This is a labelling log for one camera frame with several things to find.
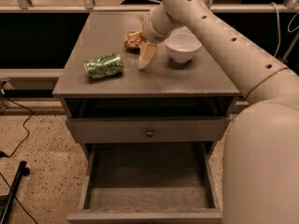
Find black stand leg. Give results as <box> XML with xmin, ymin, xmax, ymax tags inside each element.
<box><xmin>0</xmin><ymin>161</ymin><xmax>30</xmax><ymax>224</ymax></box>

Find closed grey upper drawer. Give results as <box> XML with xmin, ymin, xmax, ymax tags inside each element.
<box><xmin>66</xmin><ymin>117</ymin><xmax>228</xmax><ymax>144</ymax></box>

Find white ceramic bowl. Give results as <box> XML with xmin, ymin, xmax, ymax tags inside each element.
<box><xmin>164</xmin><ymin>33</ymin><xmax>202</xmax><ymax>63</ymax></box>

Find white cable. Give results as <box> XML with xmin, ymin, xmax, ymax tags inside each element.
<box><xmin>269</xmin><ymin>2</ymin><xmax>282</xmax><ymax>59</ymax></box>

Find round brass drawer knob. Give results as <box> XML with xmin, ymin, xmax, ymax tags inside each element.
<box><xmin>146</xmin><ymin>129</ymin><xmax>154</xmax><ymax>137</ymax></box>

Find black floor cable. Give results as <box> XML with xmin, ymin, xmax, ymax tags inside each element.
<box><xmin>0</xmin><ymin>96</ymin><xmax>35</xmax><ymax>159</ymax></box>

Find grey wooden drawer cabinet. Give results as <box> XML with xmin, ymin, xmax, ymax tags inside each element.
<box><xmin>53</xmin><ymin>11</ymin><xmax>239</xmax><ymax>152</ymax></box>

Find green soda can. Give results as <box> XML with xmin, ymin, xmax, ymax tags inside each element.
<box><xmin>84</xmin><ymin>53</ymin><xmax>123</xmax><ymax>81</ymax></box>

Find open grey middle drawer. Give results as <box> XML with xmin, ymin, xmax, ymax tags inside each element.
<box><xmin>67</xmin><ymin>143</ymin><xmax>222</xmax><ymax>224</ymax></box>

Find metal window rail frame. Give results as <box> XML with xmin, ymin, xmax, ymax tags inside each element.
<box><xmin>0</xmin><ymin>0</ymin><xmax>299</xmax><ymax>15</ymax></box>

